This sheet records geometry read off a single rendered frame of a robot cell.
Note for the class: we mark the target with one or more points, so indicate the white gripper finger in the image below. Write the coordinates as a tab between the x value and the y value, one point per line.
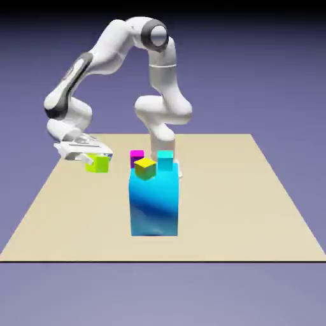
87	159

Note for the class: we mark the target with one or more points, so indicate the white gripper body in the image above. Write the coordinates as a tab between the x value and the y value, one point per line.
76	149

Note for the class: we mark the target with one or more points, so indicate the small lime green cube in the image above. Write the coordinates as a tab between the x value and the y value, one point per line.
98	164

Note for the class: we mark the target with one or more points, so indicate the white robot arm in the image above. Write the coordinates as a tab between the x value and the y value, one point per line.
163	76

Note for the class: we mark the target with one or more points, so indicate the small magenta cube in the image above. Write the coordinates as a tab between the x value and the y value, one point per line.
136	154

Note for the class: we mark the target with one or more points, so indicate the small yellow cube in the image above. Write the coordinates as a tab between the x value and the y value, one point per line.
145	168

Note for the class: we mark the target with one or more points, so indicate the small cyan cube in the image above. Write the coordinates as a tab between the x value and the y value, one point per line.
165	160

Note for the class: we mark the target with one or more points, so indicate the large blue box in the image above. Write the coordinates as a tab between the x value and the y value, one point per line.
154	203

